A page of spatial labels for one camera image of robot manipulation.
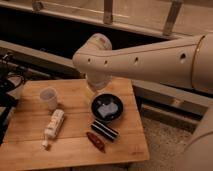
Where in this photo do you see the black round bowl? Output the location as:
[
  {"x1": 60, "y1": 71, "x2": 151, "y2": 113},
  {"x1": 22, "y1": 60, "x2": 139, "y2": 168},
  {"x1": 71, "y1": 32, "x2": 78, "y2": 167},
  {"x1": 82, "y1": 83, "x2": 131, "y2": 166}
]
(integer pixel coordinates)
[{"x1": 91, "y1": 94, "x2": 123, "y2": 122}]

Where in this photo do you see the black white striped block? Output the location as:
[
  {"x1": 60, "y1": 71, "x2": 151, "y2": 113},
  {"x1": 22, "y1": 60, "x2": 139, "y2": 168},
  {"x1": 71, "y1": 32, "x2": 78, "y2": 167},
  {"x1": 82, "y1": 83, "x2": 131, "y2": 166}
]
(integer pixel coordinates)
[{"x1": 91, "y1": 120, "x2": 119, "y2": 141}]

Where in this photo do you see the metal window frame rail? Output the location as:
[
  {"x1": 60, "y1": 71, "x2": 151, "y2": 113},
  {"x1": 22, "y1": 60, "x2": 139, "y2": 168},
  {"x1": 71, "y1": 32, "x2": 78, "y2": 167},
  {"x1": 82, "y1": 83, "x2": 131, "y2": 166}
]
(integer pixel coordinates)
[{"x1": 0, "y1": 0, "x2": 213, "y2": 38}]

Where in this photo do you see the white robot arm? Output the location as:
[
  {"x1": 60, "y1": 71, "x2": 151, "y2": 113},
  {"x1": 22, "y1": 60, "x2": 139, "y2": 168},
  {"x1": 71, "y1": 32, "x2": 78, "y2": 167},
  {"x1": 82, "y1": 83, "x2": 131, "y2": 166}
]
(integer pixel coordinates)
[{"x1": 73, "y1": 33, "x2": 213, "y2": 171}]

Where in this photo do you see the black cables and equipment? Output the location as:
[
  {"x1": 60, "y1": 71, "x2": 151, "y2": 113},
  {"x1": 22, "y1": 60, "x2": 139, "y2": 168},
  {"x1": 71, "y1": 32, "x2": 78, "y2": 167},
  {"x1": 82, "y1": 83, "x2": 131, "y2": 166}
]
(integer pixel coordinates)
[{"x1": 0, "y1": 51, "x2": 27, "y2": 145}]

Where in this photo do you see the white tube bottle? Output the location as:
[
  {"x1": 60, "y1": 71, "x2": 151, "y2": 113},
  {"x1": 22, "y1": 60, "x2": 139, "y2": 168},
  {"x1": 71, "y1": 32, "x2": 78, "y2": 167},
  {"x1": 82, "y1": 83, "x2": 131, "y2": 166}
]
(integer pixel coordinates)
[{"x1": 42, "y1": 109, "x2": 65, "y2": 149}]

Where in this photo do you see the dark red oblong object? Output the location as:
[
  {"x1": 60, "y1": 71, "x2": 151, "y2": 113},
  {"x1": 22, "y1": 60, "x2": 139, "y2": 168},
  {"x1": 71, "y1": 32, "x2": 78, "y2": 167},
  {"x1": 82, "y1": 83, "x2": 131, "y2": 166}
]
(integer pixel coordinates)
[{"x1": 86, "y1": 132, "x2": 105, "y2": 152}]

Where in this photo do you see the wooden board table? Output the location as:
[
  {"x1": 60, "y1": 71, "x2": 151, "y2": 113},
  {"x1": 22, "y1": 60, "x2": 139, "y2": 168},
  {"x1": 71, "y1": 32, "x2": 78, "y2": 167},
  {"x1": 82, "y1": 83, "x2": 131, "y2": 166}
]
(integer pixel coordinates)
[{"x1": 0, "y1": 78, "x2": 149, "y2": 171}]

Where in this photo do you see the translucent plastic cup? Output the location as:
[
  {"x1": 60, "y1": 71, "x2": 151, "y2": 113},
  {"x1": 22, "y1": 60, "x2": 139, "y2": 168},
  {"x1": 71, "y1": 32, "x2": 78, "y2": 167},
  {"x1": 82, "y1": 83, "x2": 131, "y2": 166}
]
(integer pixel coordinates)
[{"x1": 39, "y1": 87, "x2": 58, "y2": 110}]

